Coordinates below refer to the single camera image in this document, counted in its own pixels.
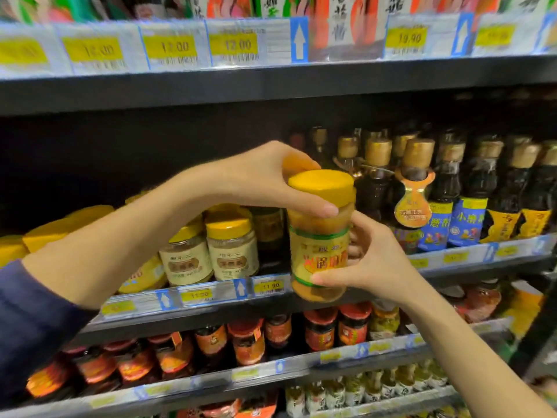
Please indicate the person's left hand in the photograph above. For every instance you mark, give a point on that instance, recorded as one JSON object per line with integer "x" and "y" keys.
{"x": 252, "y": 178}

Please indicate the person's right hand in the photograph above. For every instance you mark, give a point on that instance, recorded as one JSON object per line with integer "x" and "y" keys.
{"x": 378, "y": 265}

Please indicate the person's right thumb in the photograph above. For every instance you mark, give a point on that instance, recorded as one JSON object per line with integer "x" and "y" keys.
{"x": 335, "y": 279}

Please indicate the person's left thumb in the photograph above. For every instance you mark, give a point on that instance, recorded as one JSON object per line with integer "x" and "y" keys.
{"x": 309, "y": 202}

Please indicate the yellow-lidded orange sauce jar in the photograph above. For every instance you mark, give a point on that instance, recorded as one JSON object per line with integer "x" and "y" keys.
{"x": 320, "y": 252}

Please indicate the person's left forearm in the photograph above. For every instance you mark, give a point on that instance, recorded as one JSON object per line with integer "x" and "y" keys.
{"x": 122, "y": 239}

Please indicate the person's right forearm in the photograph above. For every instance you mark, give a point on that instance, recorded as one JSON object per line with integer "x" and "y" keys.
{"x": 461, "y": 356}

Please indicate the jar with green yellow label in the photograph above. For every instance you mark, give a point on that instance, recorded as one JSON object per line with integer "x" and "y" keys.
{"x": 385, "y": 319}

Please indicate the strip of price labels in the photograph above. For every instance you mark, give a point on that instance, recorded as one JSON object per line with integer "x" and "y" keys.
{"x": 209, "y": 293}
{"x": 339, "y": 354}
{"x": 174, "y": 47}

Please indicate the white-label jar with yellow lid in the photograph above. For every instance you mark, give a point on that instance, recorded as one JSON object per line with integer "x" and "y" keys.
{"x": 185, "y": 263}
{"x": 233, "y": 256}

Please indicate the orange bottle neck tag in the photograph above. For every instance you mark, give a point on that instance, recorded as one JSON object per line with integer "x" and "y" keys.
{"x": 412, "y": 208}

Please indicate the row of red-lidded sauce jars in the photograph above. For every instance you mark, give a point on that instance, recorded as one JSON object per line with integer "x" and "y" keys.
{"x": 248, "y": 343}

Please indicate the row of small pale-label jars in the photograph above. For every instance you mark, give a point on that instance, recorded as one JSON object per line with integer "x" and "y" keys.
{"x": 370, "y": 387}

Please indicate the red packets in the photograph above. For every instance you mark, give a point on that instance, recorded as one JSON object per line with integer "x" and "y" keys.
{"x": 235, "y": 408}

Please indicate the row of dark sauce bottles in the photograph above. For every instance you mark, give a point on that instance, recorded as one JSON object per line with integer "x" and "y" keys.
{"x": 478, "y": 191}

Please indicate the yellow-label jar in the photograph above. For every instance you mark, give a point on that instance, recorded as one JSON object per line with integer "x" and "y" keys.
{"x": 146, "y": 276}

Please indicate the row of colourful packets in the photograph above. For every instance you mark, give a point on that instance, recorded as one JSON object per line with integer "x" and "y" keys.
{"x": 339, "y": 21}

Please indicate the yellow packet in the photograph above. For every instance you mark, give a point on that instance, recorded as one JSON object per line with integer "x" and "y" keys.
{"x": 524, "y": 306}

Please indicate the yellow jar lid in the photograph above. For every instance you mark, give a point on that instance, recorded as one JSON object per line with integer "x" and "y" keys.
{"x": 91, "y": 213}
{"x": 11, "y": 250}
{"x": 45, "y": 235}

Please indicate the dark blue sleeve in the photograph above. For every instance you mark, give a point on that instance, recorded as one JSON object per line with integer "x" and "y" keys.
{"x": 30, "y": 326}

